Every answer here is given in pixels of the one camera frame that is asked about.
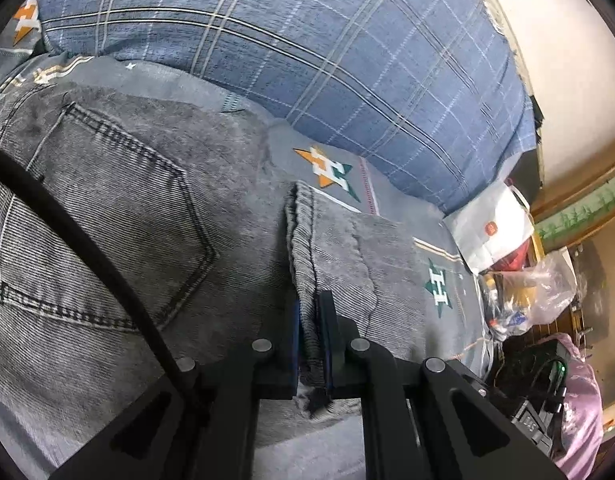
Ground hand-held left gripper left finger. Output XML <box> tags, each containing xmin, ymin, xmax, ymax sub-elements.
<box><xmin>50</xmin><ymin>302</ymin><xmax>303</xmax><ymax>480</ymax></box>

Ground grey denim pants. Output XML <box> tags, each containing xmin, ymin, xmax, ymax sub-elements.
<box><xmin>0</xmin><ymin>80</ymin><xmax>431</xmax><ymax>461</ymax></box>

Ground red plastic bag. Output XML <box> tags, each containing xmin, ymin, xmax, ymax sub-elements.
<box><xmin>490</xmin><ymin>242</ymin><xmax>532</xmax><ymax>273</ymax></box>

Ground clear plastic bag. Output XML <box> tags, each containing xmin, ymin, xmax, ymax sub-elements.
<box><xmin>480</xmin><ymin>252</ymin><xmax>578</xmax><ymax>341</ymax></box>

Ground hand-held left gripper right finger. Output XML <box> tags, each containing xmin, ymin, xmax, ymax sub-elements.
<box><xmin>316</xmin><ymin>291</ymin><xmax>563</xmax><ymax>480</ymax></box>

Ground black electronic device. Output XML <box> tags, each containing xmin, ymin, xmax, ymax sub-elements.
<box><xmin>490</xmin><ymin>337</ymin><xmax>575</xmax><ymax>461</ymax></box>

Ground blue plaid pillow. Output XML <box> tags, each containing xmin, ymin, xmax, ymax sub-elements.
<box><xmin>37</xmin><ymin>0</ymin><xmax>535</xmax><ymax>216</ymax></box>

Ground white paper bag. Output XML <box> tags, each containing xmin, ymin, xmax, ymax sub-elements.
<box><xmin>445</xmin><ymin>180</ymin><xmax>535</xmax><ymax>275</ymax></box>

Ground pink cloth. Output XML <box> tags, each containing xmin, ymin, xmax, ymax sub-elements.
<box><xmin>550</xmin><ymin>332</ymin><xmax>604</xmax><ymax>478</ymax></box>

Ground wooden frame with bamboo print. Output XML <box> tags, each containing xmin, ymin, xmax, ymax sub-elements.
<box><xmin>532</xmin><ymin>160</ymin><xmax>615</xmax><ymax>251</ymax></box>

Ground grey star-print bedsheet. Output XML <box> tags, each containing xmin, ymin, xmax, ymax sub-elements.
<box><xmin>0</xmin><ymin>0</ymin><xmax>493</xmax><ymax>480</ymax></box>

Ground black cable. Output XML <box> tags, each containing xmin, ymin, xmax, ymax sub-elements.
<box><xmin>0</xmin><ymin>142</ymin><xmax>198</xmax><ymax>396</ymax></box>

